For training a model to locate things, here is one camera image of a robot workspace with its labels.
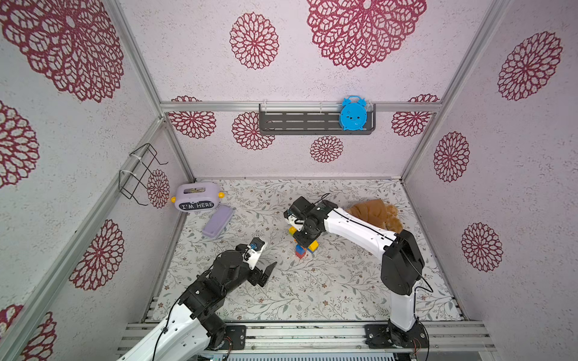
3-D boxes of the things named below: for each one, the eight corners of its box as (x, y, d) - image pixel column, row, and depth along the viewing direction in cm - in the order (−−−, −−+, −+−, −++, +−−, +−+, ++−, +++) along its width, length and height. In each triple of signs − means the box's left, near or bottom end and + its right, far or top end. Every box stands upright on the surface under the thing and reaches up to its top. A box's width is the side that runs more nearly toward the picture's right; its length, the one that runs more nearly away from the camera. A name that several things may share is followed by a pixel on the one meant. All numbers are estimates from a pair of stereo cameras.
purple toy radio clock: (176, 214, 109) (168, 201, 101) (184, 195, 116) (176, 182, 109) (219, 214, 109) (214, 201, 101) (224, 195, 116) (219, 182, 109)
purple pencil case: (202, 236, 101) (199, 231, 98) (219, 208, 111) (217, 203, 108) (218, 241, 100) (216, 236, 97) (235, 212, 110) (233, 207, 107)
